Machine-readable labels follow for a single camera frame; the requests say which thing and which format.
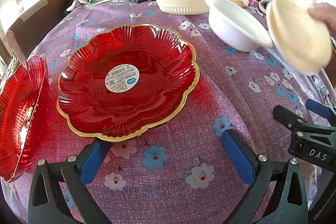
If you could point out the white deep foam bowl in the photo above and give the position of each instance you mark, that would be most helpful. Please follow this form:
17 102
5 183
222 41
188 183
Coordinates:
236 26

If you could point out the person right hand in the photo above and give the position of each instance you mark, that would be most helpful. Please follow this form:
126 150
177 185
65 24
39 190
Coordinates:
326 13

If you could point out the large red glass plate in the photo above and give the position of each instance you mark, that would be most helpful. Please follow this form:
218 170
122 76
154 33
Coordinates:
126 81

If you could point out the small red glass plate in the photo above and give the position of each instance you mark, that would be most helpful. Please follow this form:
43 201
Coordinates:
24 104

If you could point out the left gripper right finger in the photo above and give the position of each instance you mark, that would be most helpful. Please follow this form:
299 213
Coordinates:
288 202

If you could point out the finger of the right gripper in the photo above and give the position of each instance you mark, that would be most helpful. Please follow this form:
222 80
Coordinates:
301 129
320 109

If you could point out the cream plastic bowl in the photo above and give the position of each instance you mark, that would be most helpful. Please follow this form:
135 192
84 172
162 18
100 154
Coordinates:
303 42

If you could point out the brown armchair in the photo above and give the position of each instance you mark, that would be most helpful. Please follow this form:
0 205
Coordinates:
32 26

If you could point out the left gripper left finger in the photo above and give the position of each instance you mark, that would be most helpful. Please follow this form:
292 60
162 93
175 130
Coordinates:
47 203

